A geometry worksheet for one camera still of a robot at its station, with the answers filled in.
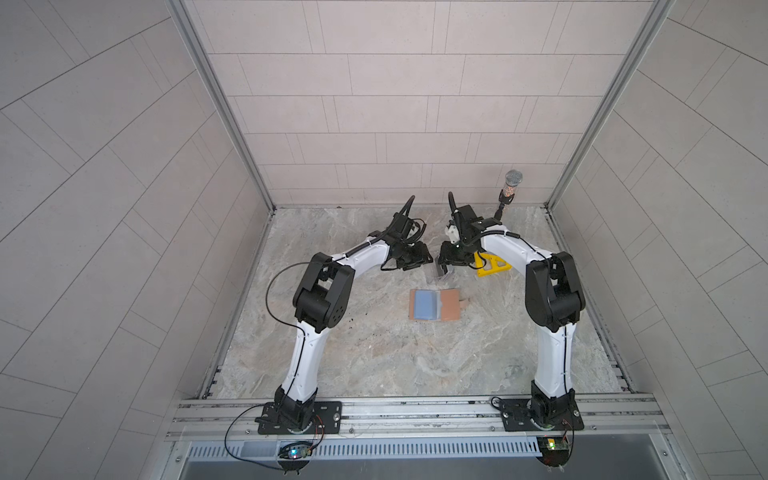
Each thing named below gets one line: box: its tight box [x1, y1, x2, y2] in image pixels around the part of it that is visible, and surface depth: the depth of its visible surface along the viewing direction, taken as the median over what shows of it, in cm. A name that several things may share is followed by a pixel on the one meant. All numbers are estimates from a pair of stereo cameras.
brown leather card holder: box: [409, 288, 460, 321], surface depth 91 cm
